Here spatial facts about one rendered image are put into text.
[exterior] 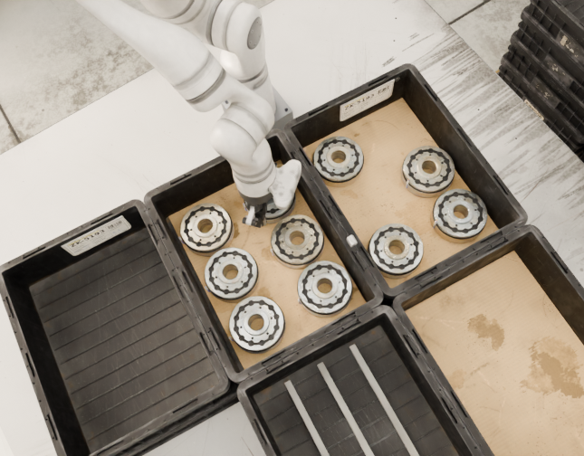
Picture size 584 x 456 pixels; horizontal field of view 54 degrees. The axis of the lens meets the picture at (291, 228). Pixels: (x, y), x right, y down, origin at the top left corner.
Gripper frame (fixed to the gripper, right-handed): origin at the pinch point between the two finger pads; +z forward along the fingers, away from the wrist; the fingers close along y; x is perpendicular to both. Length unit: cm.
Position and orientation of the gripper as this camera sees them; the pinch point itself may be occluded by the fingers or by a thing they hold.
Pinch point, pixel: (264, 209)
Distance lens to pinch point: 115.1
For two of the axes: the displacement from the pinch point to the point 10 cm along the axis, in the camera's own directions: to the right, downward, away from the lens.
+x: 9.5, 2.6, -1.6
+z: 0.6, 3.6, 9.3
